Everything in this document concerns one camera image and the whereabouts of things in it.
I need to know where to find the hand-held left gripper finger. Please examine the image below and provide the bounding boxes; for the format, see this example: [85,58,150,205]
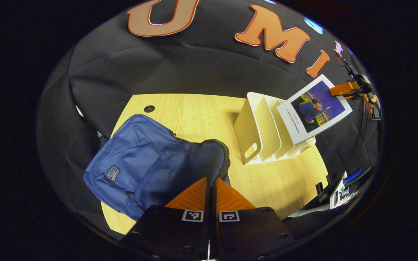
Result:
[121,177,212,261]
[212,178,297,261]

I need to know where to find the blue cover book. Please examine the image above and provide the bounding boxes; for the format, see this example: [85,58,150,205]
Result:
[276,74,353,146]

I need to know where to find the blue schoolbag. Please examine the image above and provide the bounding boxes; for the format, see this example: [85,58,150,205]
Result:
[83,114,231,222]

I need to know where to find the white plastic bookshelf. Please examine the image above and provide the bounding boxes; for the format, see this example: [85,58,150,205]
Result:
[233,92,317,166]

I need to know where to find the blue flat object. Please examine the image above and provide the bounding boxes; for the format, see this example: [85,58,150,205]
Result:
[343,169,361,185]

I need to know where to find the white cluttered box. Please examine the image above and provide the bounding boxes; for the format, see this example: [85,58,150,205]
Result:
[331,178,358,210]

